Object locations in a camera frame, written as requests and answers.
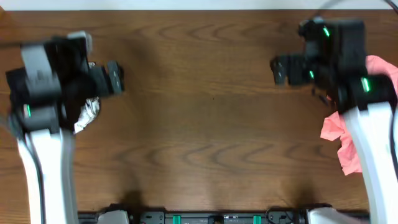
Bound black t-shirt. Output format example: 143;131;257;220
6;68;95;133

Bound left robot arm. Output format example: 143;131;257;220
6;31;124;223

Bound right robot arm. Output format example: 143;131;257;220
270;17;397;223

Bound white patterned folded garment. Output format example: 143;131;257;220
73;87;100;134

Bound pink t-shirt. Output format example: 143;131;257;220
320;55;397;175

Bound left black cable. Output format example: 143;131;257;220
24;136;47;224

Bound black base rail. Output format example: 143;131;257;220
78;203;310;224

